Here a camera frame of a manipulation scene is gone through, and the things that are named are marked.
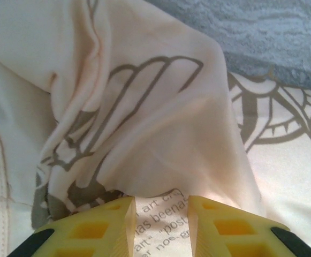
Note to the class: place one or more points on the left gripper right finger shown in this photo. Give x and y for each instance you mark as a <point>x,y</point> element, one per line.
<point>230,233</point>

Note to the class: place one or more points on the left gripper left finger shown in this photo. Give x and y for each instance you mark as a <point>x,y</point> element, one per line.
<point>91,233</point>

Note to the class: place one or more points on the peach printed t-shirt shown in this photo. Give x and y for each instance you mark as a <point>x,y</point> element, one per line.
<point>144,107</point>

